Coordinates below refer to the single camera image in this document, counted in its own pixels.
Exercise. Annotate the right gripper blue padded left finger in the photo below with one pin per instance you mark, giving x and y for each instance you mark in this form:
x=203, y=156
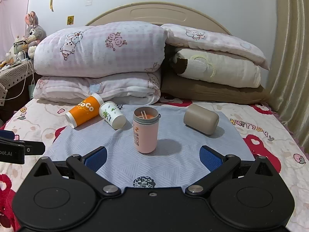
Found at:
x=85, y=167

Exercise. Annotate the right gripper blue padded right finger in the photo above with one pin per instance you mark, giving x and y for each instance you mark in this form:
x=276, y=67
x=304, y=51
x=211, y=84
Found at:
x=220, y=167

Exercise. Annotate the pink cup with grey rim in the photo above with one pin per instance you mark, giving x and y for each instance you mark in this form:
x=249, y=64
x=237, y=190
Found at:
x=145, y=126

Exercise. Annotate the beige taupe cup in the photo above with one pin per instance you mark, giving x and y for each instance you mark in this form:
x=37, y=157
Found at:
x=201, y=119

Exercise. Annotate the orange coco paper cup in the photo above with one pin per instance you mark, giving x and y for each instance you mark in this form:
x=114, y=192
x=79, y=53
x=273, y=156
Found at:
x=84, y=111

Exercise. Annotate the white printed paper cup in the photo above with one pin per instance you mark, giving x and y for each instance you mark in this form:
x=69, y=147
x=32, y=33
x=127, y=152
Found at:
x=112, y=115

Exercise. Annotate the grey patterned cloth mat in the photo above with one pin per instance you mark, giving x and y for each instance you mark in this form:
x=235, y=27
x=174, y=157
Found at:
x=174, y=162

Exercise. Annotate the cluttered bedside table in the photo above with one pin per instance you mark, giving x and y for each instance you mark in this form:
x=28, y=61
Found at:
x=12, y=76

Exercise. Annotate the brown pillow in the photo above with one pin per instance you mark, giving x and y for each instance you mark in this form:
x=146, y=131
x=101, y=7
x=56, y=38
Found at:
x=188, y=89

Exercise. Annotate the pink white lower quilt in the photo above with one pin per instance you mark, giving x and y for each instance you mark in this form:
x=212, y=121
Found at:
x=135, y=88

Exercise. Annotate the beige curtain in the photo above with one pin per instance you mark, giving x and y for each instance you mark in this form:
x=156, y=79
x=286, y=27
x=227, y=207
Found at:
x=288, y=77

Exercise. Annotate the cream embroidered pillow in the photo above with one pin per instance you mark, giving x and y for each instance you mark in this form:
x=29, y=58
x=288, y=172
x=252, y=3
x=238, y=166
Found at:
x=216, y=67

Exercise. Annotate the pink checked folded quilt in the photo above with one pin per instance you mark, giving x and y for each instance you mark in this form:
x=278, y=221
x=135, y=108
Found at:
x=99, y=51

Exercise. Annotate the grey bunny plush toy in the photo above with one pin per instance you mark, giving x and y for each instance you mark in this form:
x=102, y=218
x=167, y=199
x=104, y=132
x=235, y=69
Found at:
x=34, y=32

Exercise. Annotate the pink cartoon pillow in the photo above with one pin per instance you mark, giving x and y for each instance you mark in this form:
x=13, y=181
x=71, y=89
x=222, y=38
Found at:
x=181, y=36

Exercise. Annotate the beige bed headboard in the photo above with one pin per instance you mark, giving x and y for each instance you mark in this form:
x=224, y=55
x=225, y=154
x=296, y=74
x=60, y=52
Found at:
x=159, y=13

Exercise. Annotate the pink wall cloth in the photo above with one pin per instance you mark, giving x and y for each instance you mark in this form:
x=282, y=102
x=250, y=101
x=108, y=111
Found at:
x=12, y=22

